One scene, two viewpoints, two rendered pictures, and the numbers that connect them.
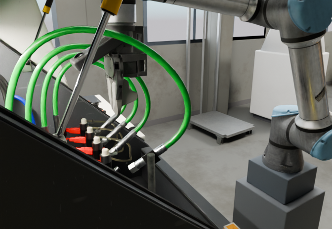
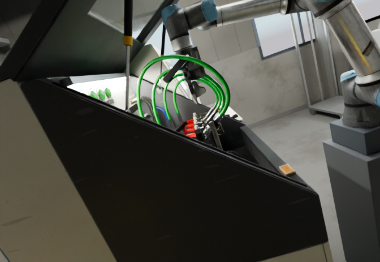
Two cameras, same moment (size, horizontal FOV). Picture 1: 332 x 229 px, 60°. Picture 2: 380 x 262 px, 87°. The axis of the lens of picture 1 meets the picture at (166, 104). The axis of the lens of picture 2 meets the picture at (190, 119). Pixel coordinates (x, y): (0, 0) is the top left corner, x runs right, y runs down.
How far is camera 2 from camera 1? 0.28 m
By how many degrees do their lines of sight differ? 31
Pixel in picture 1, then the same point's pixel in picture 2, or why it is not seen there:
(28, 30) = (157, 71)
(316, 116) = (371, 69)
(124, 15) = (181, 44)
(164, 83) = (284, 84)
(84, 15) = (215, 53)
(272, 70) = not seen: outside the picture
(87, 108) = (198, 107)
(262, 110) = not seen: outside the picture
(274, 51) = not seen: outside the picture
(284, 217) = (366, 166)
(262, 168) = (340, 128)
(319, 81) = (362, 38)
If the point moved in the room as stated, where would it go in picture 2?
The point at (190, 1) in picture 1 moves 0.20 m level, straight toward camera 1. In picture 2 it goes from (232, 17) to (212, 17)
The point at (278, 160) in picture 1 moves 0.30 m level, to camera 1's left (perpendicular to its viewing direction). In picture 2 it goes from (354, 118) to (277, 129)
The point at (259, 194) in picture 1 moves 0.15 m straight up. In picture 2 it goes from (342, 150) to (337, 119)
